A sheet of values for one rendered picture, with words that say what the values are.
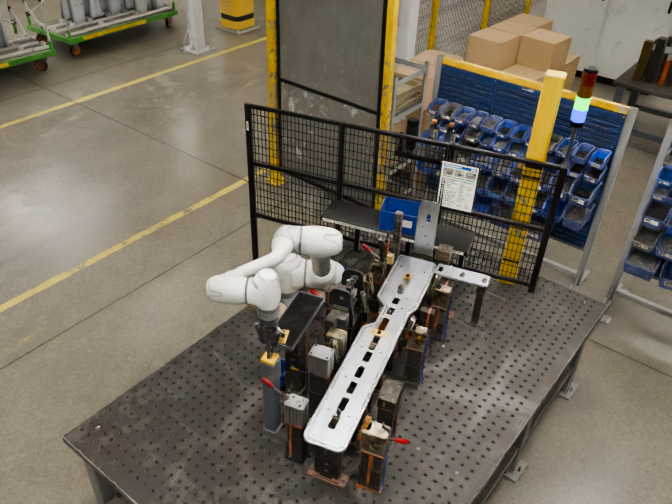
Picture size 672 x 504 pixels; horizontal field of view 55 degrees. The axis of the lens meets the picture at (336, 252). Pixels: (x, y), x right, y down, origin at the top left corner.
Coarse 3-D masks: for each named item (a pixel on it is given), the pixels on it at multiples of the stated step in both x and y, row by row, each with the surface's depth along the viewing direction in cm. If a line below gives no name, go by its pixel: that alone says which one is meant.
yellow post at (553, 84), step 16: (544, 80) 319; (560, 80) 316; (544, 96) 323; (560, 96) 320; (544, 112) 327; (544, 128) 332; (544, 144) 336; (544, 160) 342; (528, 176) 349; (528, 192) 354; (528, 208) 359; (512, 240) 374; (512, 256) 380; (512, 272) 386
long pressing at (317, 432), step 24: (408, 264) 354; (432, 264) 355; (384, 288) 337; (408, 288) 337; (384, 312) 321; (408, 312) 322; (360, 336) 307; (360, 360) 294; (384, 360) 295; (336, 384) 282; (360, 384) 282; (336, 408) 271; (360, 408) 271; (312, 432) 260; (336, 432) 261
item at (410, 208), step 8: (384, 200) 378; (392, 200) 381; (400, 200) 380; (408, 200) 378; (384, 208) 382; (392, 208) 384; (400, 208) 383; (408, 208) 381; (416, 208) 380; (384, 216) 370; (392, 216) 369; (408, 216) 365; (416, 216) 383; (384, 224) 373; (392, 224) 372; (408, 224) 369; (408, 232) 372
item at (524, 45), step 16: (528, 16) 737; (480, 32) 682; (496, 32) 684; (512, 32) 686; (528, 32) 691; (544, 32) 690; (480, 48) 673; (496, 48) 661; (512, 48) 679; (528, 48) 680; (544, 48) 668; (560, 48) 672; (480, 64) 681; (496, 64) 668; (512, 64) 694; (528, 64) 688; (544, 64) 675; (560, 64) 690; (576, 64) 728
